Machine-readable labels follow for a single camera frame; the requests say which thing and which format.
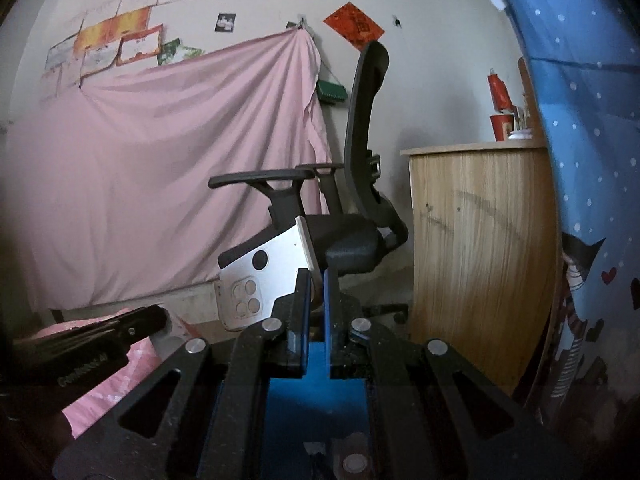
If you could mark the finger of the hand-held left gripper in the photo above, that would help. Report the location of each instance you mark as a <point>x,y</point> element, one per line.
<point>115,329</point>

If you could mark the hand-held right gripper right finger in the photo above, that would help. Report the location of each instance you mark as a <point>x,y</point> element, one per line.
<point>330,330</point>

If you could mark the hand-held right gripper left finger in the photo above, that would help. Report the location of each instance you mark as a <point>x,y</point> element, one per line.
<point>303,330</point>

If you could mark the white phone case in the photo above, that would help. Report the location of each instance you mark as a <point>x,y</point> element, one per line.
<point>272,270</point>

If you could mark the black office chair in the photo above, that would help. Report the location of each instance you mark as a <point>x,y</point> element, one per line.
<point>350,210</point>

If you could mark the pink hanging sheet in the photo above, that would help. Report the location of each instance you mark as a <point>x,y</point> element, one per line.
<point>150,180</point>

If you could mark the wooden cabinet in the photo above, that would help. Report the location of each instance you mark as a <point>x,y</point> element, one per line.
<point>480,270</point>

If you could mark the red cup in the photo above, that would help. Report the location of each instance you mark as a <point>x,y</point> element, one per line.
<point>501,127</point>

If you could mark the blue dotted curtain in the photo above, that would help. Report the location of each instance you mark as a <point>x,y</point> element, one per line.
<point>590,160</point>

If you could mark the green wall picture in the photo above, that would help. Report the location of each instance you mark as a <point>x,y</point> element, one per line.
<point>177,52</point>

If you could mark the group of wall certificates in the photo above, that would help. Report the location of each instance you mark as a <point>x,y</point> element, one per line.
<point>110,35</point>

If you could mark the red paper wall decoration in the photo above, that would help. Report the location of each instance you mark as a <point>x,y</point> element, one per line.
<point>354,25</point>

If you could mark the black wall hook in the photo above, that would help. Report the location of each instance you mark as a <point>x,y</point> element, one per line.
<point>397,21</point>

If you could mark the small wall photo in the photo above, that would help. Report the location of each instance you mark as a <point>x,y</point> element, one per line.
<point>225,22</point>

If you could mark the white wall device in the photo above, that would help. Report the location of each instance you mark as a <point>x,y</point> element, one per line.
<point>497,0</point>

